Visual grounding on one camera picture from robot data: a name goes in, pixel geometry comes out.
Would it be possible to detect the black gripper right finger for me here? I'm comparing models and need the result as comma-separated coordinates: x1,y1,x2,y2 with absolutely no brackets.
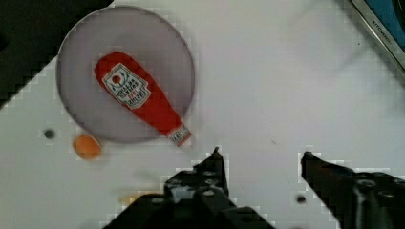
301,152,405,229

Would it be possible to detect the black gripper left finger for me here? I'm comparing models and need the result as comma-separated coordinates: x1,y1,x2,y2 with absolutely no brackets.
103,148,275,229

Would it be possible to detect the red plush ketchup bottle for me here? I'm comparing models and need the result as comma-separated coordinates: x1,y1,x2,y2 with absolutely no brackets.
94,52,192,147

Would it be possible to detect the grey round plate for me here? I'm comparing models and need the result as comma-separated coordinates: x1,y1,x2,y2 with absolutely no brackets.
55,6,196,143

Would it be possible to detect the yellow peeled toy banana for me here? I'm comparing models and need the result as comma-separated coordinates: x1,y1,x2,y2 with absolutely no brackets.
118,191,156,206

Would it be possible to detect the orange toy fruit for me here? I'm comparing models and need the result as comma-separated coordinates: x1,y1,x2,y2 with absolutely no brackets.
73,135,101,159

